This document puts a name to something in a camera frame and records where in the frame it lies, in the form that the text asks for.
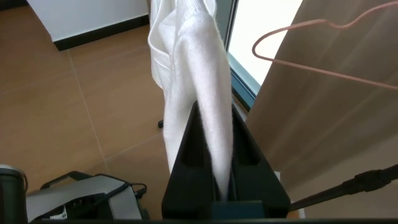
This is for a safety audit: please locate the white printed t-shirt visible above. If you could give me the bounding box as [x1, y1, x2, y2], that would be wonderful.
[147, 0, 234, 200]

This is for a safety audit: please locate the black clothes rack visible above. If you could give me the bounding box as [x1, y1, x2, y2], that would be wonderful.
[289, 164, 398, 213]

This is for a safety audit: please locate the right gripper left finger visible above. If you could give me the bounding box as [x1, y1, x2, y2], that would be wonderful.
[160, 101, 223, 219]

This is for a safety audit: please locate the window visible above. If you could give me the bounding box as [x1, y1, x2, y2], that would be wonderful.
[214, 0, 304, 112]

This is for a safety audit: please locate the pink clothes hanger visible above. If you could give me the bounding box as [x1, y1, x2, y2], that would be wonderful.
[251, 1, 398, 91]

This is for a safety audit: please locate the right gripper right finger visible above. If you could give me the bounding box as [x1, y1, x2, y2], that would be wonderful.
[229, 104, 292, 219]

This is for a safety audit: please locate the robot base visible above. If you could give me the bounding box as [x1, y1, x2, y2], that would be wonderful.
[0, 164, 150, 222]

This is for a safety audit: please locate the beige curtain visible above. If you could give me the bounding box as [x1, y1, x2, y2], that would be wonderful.
[245, 0, 398, 219]

